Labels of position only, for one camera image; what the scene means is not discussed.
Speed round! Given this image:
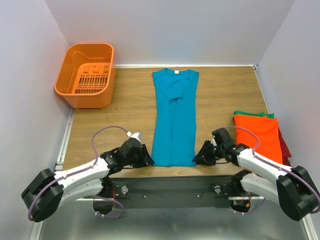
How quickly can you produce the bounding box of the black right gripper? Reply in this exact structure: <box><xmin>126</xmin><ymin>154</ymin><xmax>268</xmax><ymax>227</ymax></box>
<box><xmin>192</xmin><ymin>139</ymin><xmax>225</xmax><ymax>166</ymax></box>

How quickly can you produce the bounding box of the blue t-shirt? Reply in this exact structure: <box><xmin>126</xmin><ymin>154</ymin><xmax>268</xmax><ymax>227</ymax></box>
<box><xmin>151</xmin><ymin>68</ymin><xmax>199</xmax><ymax>167</ymax></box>

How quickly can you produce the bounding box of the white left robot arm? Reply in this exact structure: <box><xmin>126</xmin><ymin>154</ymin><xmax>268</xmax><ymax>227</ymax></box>
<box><xmin>21</xmin><ymin>137</ymin><xmax>154</xmax><ymax>223</ymax></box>

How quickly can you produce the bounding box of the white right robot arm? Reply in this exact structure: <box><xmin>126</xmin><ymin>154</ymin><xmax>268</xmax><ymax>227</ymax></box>
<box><xmin>192</xmin><ymin>128</ymin><xmax>320</xmax><ymax>221</ymax></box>

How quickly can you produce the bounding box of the orange folded t-shirt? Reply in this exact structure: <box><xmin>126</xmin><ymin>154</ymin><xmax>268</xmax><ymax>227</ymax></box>
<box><xmin>233</xmin><ymin>114</ymin><xmax>283</xmax><ymax>164</ymax></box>

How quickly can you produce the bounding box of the green folded t-shirt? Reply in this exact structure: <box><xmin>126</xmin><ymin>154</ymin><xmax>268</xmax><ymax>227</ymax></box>
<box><xmin>233</xmin><ymin>110</ymin><xmax>275</xmax><ymax>119</ymax></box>

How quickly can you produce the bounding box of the dark red folded t-shirt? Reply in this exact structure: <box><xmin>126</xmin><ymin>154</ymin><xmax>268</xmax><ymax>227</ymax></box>
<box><xmin>278</xmin><ymin>128</ymin><xmax>292</xmax><ymax>166</ymax></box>

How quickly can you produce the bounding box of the orange plastic basket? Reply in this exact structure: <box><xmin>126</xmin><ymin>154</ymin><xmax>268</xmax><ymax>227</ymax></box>
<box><xmin>54</xmin><ymin>42</ymin><xmax>116</xmax><ymax>109</ymax></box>

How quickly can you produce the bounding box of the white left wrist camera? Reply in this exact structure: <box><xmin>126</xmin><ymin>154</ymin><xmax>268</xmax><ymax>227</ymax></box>
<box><xmin>126</xmin><ymin>131</ymin><xmax>143</xmax><ymax>142</ymax></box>

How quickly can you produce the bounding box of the black mounting base plate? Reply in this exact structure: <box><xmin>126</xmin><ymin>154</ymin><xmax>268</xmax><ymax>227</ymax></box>
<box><xmin>97</xmin><ymin>175</ymin><xmax>250</xmax><ymax>210</ymax></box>

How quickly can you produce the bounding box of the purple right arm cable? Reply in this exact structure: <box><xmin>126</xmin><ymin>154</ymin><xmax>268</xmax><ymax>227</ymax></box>
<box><xmin>223</xmin><ymin>126</ymin><xmax>320</xmax><ymax>216</ymax></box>

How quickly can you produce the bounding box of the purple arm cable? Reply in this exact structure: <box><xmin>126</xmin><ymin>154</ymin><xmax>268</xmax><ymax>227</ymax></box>
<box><xmin>223</xmin><ymin>126</ymin><xmax>320</xmax><ymax>216</ymax></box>
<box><xmin>27</xmin><ymin>126</ymin><xmax>132</xmax><ymax>222</ymax></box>

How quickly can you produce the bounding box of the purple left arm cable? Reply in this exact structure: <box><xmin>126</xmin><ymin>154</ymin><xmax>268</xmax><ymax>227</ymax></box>
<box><xmin>27</xmin><ymin>126</ymin><xmax>132</xmax><ymax>222</ymax></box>

